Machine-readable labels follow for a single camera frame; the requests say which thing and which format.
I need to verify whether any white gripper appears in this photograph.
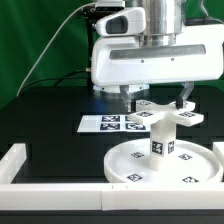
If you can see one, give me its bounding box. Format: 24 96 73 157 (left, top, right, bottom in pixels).
91 24 224 112

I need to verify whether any white cross-shaped table base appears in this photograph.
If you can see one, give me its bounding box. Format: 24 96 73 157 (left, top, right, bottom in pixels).
128 100 204 127

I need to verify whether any white round table top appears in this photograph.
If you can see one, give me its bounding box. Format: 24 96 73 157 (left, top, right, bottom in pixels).
104 138 223 185

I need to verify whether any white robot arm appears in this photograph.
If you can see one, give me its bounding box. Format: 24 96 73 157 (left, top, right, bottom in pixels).
91 0 224 109

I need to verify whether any white marker sheet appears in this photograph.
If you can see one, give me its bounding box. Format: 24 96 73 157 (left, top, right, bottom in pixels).
78 115 150 133

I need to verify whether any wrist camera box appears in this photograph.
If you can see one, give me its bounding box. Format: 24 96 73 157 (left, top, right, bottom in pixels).
96 7 146 37

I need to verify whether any black camera stand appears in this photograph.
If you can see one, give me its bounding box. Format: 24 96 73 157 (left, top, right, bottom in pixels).
78 0 129 73

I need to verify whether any black cable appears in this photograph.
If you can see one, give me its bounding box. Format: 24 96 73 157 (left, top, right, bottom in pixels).
20 69 94 95

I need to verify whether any white cable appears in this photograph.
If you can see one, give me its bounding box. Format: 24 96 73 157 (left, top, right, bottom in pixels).
16 2 98 98

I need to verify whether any white U-shaped border frame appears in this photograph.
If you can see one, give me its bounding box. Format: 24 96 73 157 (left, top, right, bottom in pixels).
0 143 224 211

